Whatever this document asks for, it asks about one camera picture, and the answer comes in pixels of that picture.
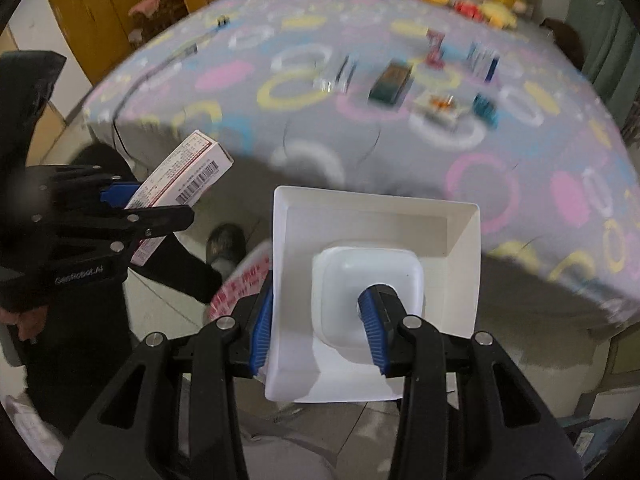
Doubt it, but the green curtain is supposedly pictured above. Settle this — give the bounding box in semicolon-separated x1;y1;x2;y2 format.
565;0;640;131

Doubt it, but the person's left hand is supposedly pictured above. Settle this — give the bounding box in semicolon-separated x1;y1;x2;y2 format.
0;304;49;344

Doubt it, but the yellow wooden wardrobe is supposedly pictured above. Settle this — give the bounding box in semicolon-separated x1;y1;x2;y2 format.
42;0;161;86

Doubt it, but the blue and white box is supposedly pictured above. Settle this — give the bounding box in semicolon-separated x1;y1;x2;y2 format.
466;41;502;82

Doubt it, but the grey blanket with coloured rings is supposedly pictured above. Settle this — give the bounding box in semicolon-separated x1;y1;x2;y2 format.
82;0;640;341

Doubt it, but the white and red carton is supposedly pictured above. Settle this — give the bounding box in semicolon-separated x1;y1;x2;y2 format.
125;130;235;266

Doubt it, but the small blue packet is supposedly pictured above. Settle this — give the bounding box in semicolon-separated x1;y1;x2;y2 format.
472;92;500;128

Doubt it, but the red and white plastic bag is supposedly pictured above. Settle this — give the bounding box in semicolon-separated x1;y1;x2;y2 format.
207;240;273;326

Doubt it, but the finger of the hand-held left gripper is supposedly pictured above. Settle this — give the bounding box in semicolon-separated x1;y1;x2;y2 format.
27;163;144;207
29;204;195;267

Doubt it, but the red snack packet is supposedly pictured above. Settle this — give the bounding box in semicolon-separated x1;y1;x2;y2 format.
425;29;447;67

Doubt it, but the person's dark shoe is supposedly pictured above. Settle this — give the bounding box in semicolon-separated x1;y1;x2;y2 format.
206;225;248;281

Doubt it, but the orange and white snack packet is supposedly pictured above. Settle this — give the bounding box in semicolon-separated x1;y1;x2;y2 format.
415;91;463;128

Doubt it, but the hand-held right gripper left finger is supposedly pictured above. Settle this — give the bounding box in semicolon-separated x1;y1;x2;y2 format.
55;272;276;480

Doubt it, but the white square plastic bin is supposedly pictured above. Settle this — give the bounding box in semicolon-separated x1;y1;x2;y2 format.
264;185;482;403

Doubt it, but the yellow duck plush toy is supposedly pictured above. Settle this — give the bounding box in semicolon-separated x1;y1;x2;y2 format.
477;1;518;28

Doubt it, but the pink and maroon cloth pile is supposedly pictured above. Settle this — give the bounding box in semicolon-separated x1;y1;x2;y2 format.
127;0;188;43

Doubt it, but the brown chair back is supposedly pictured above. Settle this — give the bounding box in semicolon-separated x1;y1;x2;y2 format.
542;17;586;68

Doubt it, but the dark green box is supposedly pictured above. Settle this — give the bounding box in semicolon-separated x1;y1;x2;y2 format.
367;60;415;107

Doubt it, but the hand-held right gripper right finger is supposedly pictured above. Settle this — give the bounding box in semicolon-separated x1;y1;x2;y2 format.
356;283;587;480

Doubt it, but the black cable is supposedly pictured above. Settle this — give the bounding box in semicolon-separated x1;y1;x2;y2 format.
112;16;231;161

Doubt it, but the white printed paper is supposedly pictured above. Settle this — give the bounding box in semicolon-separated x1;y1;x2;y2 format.
2;395;66;476

